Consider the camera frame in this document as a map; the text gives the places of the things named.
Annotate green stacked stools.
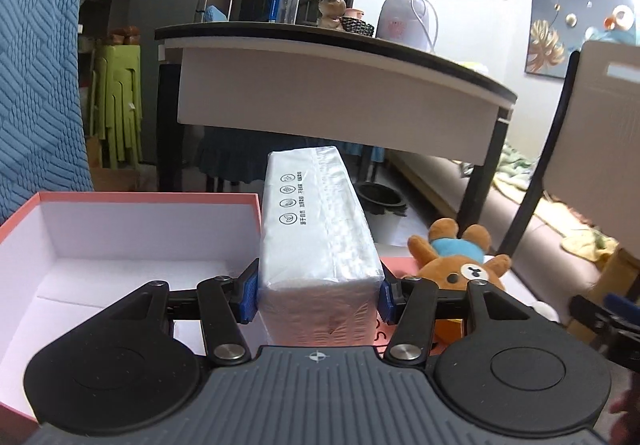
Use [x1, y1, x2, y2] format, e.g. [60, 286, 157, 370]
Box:
[88, 45, 142, 170]

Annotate white tissue pack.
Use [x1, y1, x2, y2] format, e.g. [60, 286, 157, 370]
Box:
[257, 146, 384, 347]

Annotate black woven basket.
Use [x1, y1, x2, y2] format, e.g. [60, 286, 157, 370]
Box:
[340, 16, 374, 38]

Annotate black round bin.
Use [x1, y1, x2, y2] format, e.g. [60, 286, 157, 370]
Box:
[355, 182, 407, 216]

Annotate white black-edged table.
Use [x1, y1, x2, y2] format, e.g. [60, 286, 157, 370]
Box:
[155, 21, 516, 227]

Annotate white humidifier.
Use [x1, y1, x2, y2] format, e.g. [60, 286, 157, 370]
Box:
[375, 0, 439, 54]

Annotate beige black-framed chair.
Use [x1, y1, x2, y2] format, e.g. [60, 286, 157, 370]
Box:
[498, 41, 639, 257]

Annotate blue wall painting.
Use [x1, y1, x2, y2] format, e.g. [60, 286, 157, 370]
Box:
[525, 0, 639, 79]

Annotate pink box base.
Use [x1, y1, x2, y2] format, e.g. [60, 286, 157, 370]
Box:
[1, 192, 262, 434]

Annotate blue fabric chair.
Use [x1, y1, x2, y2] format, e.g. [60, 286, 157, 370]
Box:
[1, 0, 92, 220]

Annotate brown teddy bear plush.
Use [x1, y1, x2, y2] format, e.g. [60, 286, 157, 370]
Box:
[406, 216, 513, 345]

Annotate beige sofa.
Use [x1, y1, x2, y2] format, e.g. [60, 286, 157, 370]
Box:
[389, 144, 640, 326]

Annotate small brown figurine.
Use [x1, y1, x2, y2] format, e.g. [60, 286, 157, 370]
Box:
[318, 0, 346, 31]

